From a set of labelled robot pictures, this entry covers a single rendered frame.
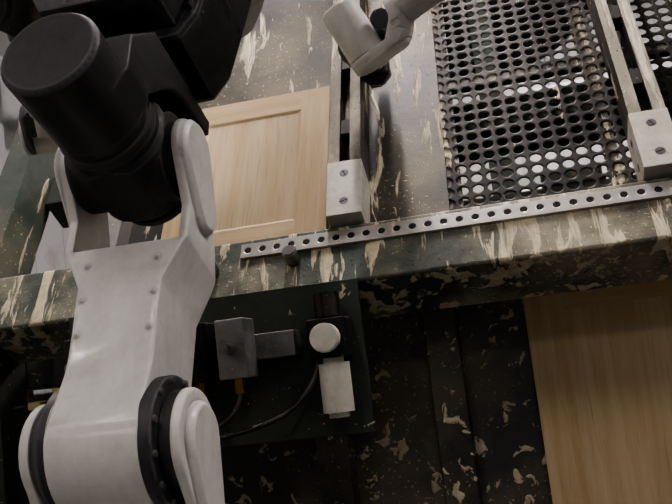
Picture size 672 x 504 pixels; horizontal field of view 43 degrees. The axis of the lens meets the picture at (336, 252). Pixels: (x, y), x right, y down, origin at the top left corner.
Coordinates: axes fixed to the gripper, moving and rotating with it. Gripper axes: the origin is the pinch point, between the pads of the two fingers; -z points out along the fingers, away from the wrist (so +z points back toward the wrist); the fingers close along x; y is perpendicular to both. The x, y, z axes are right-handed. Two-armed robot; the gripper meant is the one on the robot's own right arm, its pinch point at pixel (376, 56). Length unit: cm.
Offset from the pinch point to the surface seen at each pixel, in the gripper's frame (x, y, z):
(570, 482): -81, -24, 21
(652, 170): -30, -43, 30
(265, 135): -11.8, 23.1, 6.3
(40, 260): -37, 369, -491
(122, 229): -26, 49, 22
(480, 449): -75, -10, 17
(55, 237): -20, 366, -517
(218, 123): -7.4, 33.4, 2.6
